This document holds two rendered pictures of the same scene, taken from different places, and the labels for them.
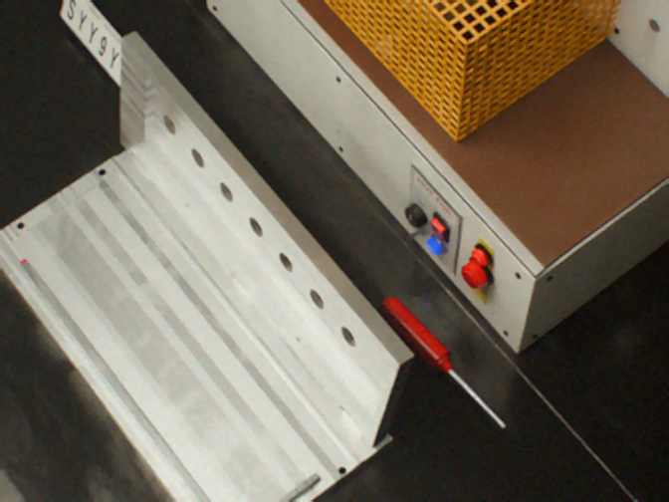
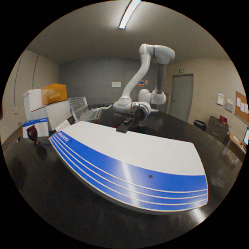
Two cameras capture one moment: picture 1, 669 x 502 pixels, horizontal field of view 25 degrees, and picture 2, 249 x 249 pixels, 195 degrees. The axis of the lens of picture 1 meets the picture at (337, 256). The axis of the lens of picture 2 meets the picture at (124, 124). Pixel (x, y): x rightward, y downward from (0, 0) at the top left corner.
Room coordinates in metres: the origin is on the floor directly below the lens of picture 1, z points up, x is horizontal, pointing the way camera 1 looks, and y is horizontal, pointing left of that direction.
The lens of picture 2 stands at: (1.13, 0.75, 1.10)
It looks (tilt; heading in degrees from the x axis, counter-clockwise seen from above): 23 degrees down; 202
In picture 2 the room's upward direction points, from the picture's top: straight up
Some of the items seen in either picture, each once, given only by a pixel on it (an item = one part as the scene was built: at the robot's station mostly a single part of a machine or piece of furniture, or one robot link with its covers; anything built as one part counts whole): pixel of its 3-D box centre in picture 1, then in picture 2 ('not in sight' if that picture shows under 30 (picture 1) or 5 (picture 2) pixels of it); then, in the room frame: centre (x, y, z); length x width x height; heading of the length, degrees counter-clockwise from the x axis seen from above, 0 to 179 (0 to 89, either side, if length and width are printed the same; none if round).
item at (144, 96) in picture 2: not in sight; (144, 96); (0.05, 0.63, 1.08); 0.18 x 0.16 x 0.22; 94
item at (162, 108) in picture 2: not in sight; (159, 106); (-2.45, 1.10, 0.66); 0.62 x 0.49 x 1.32; 126
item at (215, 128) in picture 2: not in sight; (215, 136); (-0.37, 2.69, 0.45); 0.68 x 0.47 x 0.90; 39
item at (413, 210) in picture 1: (415, 215); not in sight; (0.70, -0.08, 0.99); 0.03 x 0.01 x 0.03; 35
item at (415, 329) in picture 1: (443, 364); not in sight; (0.57, -0.10, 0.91); 0.18 x 0.03 x 0.03; 39
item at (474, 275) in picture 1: (475, 274); not in sight; (0.62, -0.13, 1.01); 0.03 x 0.02 x 0.03; 35
